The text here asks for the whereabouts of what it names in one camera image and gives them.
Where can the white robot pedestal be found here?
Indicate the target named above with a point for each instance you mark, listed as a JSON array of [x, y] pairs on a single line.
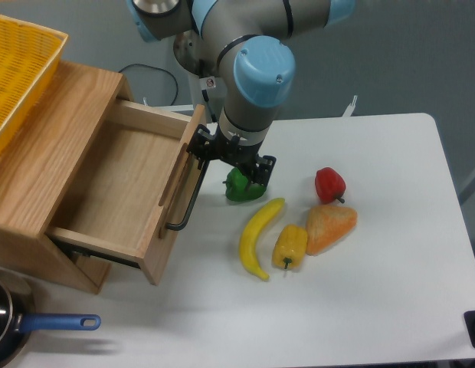
[[201, 85]]

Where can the wooden top drawer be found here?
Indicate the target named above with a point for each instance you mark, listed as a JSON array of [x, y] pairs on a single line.
[[136, 178]]

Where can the wooden drawer cabinet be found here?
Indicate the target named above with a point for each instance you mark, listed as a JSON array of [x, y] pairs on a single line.
[[38, 166]]

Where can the blue handled frying pan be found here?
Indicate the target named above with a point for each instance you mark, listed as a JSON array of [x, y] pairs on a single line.
[[19, 318]]

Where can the yellow bell pepper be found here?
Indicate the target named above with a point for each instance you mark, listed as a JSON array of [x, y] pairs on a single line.
[[290, 247]]

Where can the yellow banana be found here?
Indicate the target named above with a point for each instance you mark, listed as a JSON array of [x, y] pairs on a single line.
[[251, 234]]

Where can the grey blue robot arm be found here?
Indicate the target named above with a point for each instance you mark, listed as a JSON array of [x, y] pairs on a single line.
[[243, 41]]

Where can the yellow plastic basket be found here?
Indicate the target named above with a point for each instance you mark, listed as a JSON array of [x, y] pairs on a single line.
[[29, 56]]

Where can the red bell pepper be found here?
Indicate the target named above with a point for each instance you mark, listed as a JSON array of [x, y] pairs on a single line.
[[330, 186]]

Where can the green bell pepper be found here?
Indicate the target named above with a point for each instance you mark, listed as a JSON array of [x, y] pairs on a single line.
[[239, 189]]

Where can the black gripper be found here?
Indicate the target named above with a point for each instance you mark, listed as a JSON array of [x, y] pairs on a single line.
[[207, 146]]

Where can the orange bread wedge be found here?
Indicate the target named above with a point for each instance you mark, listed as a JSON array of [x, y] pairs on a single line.
[[327, 224]]

